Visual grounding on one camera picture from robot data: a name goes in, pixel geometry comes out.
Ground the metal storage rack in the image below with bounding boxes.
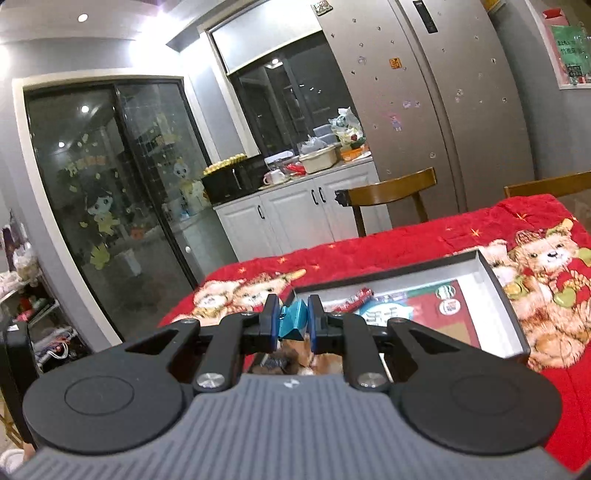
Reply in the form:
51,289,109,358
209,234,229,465
0,270,89,372

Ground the black box with white interior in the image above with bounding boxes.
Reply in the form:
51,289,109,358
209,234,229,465
248,248,531,376

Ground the printed paper sheet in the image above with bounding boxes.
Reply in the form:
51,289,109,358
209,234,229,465
322,276,482,348

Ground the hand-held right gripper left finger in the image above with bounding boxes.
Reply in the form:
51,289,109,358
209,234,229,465
124,294,282,393

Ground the black microwave oven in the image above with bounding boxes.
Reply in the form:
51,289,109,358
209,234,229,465
201,154,269,205

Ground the red printed blanket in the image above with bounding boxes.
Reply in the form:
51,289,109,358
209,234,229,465
170,194,591,472

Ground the green wall poster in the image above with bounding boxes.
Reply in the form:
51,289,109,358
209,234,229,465
549,23,591,89

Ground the silver refrigerator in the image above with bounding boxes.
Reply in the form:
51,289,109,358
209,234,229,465
320,0,539,241

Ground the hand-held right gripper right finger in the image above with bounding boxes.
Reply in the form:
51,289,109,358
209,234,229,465
308,295,458,392

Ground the wooden chair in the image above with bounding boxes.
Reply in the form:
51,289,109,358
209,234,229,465
503,171,591,199
334,167,437,239

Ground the blue clip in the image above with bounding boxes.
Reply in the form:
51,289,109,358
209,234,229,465
278,298,311,343

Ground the plastic bag of food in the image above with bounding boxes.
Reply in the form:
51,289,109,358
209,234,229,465
329,106,369,151

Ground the white kitchen cabinet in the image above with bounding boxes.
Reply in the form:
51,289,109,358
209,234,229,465
213,158,394,274

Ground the red tube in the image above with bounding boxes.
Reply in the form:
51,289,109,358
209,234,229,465
343,287,375,312

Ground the row of golden chocolates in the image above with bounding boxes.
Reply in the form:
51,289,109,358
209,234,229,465
202,152,249,175

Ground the dark glass window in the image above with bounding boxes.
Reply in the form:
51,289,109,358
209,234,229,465
207,17,357,158

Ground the glass sliding door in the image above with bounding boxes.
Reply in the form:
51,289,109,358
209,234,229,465
22,78,207,346

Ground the beige plastic basin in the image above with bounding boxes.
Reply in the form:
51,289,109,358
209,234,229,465
298,146,339,174

